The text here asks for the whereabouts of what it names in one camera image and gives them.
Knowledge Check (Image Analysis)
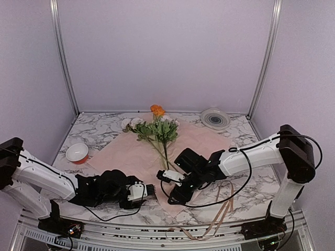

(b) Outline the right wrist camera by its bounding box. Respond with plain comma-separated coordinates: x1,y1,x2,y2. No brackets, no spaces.
157,170,186,187

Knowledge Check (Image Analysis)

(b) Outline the right aluminium frame post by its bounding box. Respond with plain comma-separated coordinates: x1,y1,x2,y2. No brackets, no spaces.
247,0,283,120

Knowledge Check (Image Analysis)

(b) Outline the front aluminium rail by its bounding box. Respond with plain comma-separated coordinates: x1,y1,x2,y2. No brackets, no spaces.
9,210,315,250

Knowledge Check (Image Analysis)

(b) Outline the tan ribbon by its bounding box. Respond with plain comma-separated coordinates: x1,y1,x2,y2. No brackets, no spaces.
165,180,235,242

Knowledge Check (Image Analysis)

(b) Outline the grey ringed plate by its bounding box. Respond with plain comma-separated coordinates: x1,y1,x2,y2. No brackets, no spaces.
200,108,231,131

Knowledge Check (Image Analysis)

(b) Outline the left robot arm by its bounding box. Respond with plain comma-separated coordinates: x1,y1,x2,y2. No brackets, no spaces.
1,137,155,233

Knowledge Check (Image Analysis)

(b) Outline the pink wrapping paper sheet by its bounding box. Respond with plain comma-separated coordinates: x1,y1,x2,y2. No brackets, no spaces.
87,113,231,222

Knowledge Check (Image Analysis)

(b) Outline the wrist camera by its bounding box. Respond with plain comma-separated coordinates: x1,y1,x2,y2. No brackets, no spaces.
127,182,148,201
157,170,186,187

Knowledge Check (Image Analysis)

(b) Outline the white rose fake flower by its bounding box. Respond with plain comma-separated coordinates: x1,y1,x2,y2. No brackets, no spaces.
121,118,176,170

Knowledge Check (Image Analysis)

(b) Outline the orange fake flower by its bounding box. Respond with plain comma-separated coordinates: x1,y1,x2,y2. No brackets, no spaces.
150,105,170,170

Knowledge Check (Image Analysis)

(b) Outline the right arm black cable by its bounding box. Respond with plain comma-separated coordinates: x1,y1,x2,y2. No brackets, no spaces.
159,133,323,209

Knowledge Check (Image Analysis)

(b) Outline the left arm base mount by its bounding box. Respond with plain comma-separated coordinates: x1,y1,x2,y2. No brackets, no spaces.
38,200,83,238

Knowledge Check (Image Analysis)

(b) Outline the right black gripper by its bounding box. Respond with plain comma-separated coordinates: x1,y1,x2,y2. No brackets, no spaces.
168,170,205,206

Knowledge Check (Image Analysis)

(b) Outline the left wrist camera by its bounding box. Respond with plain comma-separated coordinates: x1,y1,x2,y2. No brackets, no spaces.
127,182,148,201

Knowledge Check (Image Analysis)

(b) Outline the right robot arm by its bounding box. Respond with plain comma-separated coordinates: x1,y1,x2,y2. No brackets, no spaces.
167,124,317,234

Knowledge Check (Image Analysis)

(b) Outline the lilac fake flower sprig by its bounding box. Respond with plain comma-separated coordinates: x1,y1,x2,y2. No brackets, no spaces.
150,115,180,170

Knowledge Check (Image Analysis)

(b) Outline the red and white bowl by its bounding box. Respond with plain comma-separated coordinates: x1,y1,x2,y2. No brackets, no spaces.
65,143,88,165

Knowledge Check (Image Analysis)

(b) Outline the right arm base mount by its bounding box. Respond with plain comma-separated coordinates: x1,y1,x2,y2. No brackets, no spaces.
241,205,287,240

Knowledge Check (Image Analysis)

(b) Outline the aluminium frame post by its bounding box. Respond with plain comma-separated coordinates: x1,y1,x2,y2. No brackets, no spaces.
247,0,283,120
50,0,80,117

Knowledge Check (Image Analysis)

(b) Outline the left aluminium frame post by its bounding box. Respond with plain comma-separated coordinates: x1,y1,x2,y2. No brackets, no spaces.
50,0,80,117

